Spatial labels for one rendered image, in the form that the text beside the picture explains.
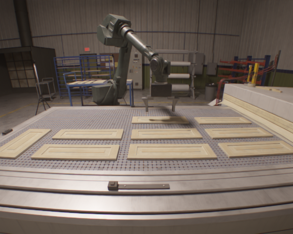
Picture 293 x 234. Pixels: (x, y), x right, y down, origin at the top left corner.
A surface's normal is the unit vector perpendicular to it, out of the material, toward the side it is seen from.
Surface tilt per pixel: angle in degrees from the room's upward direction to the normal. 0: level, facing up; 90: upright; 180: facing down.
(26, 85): 90
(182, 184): 0
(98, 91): 90
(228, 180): 0
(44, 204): 0
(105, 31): 62
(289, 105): 90
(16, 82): 90
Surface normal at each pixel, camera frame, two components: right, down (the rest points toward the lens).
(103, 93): 0.63, 0.28
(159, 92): 0.01, 0.36
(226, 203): 0.00, -0.93
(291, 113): -1.00, 0.00
